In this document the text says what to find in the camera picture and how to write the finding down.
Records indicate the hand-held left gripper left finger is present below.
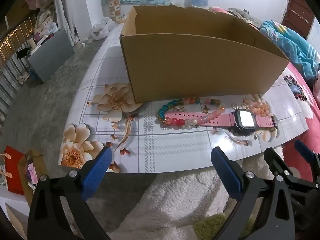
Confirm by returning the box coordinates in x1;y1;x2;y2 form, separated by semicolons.
27;146;113;240

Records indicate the brown cardboard box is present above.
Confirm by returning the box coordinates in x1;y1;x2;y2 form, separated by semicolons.
119;5;290;104

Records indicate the green fluffy mat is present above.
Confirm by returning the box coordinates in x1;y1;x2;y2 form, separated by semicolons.
194;212;253;240

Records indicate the multicolour beaded bracelet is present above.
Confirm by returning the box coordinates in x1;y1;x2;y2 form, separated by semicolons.
157;97;200;130

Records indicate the pink strap digital watch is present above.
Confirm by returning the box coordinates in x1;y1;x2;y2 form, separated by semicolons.
164;109;279;137

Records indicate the blue striped blanket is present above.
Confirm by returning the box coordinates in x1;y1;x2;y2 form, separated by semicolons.
259;20;320;79

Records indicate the grey flat board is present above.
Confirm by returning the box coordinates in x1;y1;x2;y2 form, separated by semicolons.
27;28;75;84

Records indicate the white curtain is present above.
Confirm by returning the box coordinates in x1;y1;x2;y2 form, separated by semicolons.
51;0;80;47

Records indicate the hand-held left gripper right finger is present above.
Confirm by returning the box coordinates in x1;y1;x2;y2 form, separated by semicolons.
211;147;297;240

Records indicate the pink beaded bracelet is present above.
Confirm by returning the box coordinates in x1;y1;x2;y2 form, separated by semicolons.
185;99;227;130

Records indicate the white plastic bag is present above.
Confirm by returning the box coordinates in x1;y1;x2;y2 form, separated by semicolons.
90;17;117;40

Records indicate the grey pillow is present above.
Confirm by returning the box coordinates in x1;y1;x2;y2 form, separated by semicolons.
226;8;263;30

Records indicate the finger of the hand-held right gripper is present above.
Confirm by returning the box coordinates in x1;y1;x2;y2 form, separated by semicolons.
264;147;320;205
294;140;320;183

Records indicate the brown wooden door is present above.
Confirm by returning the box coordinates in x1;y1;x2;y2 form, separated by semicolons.
281;0;315;39

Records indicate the patchwork printed cloth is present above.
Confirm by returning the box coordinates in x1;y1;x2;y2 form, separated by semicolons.
106;0;122;22

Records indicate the metal railing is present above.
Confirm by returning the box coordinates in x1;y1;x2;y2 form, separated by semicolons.
0;15;38;115

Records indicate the red gift bag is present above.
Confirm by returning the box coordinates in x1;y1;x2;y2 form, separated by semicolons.
4;145;27;195

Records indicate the brown paper bag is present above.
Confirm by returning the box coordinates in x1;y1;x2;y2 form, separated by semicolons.
18;150;49;200

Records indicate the peach beaded bracelet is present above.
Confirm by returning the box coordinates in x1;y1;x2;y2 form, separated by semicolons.
246;99;272;117

